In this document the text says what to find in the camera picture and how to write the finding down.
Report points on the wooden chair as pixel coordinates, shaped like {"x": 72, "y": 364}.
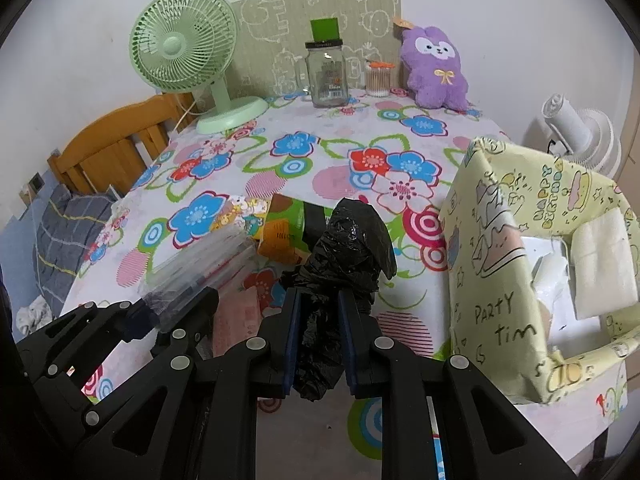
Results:
{"x": 114, "y": 150}

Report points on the clear plastic packet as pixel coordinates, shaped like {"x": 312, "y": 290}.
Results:
{"x": 213, "y": 261}

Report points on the glass jar with green lid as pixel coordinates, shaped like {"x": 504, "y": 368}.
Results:
{"x": 326, "y": 66}

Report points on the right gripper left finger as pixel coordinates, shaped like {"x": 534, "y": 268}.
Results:
{"x": 262, "y": 366}

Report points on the black plastic bag roll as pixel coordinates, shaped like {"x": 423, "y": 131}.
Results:
{"x": 350, "y": 255}

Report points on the purple plush bunny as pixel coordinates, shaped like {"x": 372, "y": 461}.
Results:
{"x": 434, "y": 69}

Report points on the white standing fan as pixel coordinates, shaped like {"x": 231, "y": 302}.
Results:
{"x": 585, "y": 137}

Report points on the colourful tissue pack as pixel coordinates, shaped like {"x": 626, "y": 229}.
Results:
{"x": 277, "y": 224}

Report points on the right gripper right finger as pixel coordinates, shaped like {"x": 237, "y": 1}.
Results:
{"x": 441, "y": 419}

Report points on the pink packet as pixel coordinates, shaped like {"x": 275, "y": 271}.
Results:
{"x": 236, "y": 319}

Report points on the floral tablecloth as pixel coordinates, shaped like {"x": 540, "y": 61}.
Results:
{"x": 398, "y": 156}

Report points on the green desk fan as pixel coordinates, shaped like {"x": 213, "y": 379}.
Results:
{"x": 179, "y": 46}

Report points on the small toothpick jar orange lid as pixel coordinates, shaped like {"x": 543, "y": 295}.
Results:
{"x": 378, "y": 78}

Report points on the white folded cloth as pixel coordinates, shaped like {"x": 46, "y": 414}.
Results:
{"x": 600, "y": 254}

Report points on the grey plaid bedding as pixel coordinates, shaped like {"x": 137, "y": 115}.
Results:
{"x": 69, "y": 225}

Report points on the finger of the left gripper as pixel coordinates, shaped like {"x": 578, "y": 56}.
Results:
{"x": 191, "y": 320}
{"x": 78, "y": 342}

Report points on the yellow patterned storage box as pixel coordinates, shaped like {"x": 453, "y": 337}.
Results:
{"x": 501, "y": 194}

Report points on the beige patterned board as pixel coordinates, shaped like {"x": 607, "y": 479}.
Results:
{"x": 273, "y": 34}

